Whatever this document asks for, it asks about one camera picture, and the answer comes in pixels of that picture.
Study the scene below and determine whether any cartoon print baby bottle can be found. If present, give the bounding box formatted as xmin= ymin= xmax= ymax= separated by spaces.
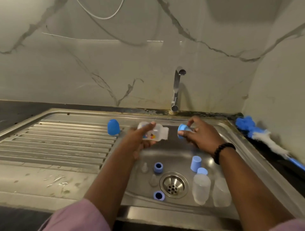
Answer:
xmin=137 ymin=121 xmax=170 ymax=143

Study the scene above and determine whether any black bead bracelet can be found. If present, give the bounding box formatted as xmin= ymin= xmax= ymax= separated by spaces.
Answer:
xmin=213 ymin=142 xmax=237 ymax=166

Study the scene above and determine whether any translucent bottle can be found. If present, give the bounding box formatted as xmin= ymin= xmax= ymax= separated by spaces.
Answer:
xmin=192 ymin=173 xmax=212 ymax=206
xmin=212 ymin=176 xmax=233 ymax=208

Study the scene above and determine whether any person's left forearm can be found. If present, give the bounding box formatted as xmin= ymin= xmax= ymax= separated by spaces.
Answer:
xmin=83 ymin=150 xmax=139 ymax=228

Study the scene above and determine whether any pink shirt sleeve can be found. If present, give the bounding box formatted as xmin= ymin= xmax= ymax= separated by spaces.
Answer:
xmin=268 ymin=218 xmax=305 ymax=231
xmin=39 ymin=198 xmax=112 ymax=231

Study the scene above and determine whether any person's right forearm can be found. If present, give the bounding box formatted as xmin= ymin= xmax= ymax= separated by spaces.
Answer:
xmin=218 ymin=148 xmax=296 ymax=231

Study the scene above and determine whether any blue and white bottle brush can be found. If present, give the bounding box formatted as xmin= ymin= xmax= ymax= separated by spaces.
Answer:
xmin=235 ymin=115 xmax=305 ymax=172

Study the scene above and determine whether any chrome sink faucet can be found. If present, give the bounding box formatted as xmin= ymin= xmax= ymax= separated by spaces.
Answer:
xmin=170 ymin=67 xmax=187 ymax=114

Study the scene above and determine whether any stainless steel sink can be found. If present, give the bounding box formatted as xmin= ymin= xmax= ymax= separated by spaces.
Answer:
xmin=0 ymin=108 xmax=305 ymax=222

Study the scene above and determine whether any white cable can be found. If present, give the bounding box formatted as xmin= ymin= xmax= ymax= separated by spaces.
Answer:
xmin=75 ymin=0 xmax=126 ymax=21

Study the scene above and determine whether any dark blue dome cap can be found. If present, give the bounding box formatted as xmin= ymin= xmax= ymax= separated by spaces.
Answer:
xmin=107 ymin=118 xmax=122 ymax=137

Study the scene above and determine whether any person's right hand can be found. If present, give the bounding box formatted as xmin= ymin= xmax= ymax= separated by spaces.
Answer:
xmin=177 ymin=115 xmax=229 ymax=157

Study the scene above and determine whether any metal sink drain strainer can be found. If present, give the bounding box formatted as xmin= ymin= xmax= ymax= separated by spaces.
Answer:
xmin=159 ymin=171 xmax=190 ymax=200

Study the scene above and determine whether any person's left hand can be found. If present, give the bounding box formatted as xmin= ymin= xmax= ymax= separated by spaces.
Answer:
xmin=118 ymin=122 xmax=158 ymax=162

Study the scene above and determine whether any translucent bottle front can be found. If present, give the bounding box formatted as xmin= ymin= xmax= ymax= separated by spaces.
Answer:
xmin=212 ymin=176 xmax=233 ymax=208

